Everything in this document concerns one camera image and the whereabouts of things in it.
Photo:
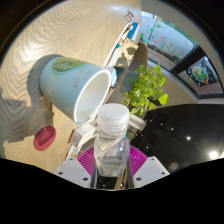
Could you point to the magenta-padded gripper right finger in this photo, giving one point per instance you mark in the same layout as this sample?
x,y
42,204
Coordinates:
x,y
150,171

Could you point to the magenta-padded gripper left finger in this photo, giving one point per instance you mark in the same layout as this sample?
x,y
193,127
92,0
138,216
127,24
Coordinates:
x,y
73,171

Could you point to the clear white-capped plastic bottle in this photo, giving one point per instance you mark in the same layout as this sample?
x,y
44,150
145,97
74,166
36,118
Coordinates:
x,y
111,146

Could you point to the white and orange tissue box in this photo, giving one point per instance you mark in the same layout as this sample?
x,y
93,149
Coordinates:
x,y
81,136

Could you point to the flat round red coaster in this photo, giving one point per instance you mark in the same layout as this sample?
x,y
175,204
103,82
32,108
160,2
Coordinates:
x,y
44,138

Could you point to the group of ceiling lights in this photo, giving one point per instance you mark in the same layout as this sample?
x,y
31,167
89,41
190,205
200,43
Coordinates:
x,y
213,155

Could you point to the green potted plant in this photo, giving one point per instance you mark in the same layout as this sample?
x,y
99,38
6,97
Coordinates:
x,y
146,86

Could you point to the pale green ceramic mug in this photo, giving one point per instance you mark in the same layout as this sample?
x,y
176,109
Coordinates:
x,y
63,86

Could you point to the colourful window poster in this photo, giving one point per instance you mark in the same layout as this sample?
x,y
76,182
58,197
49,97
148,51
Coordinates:
x,y
201,75

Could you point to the blue tissue pack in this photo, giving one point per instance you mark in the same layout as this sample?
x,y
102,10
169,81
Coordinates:
x,y
134,31

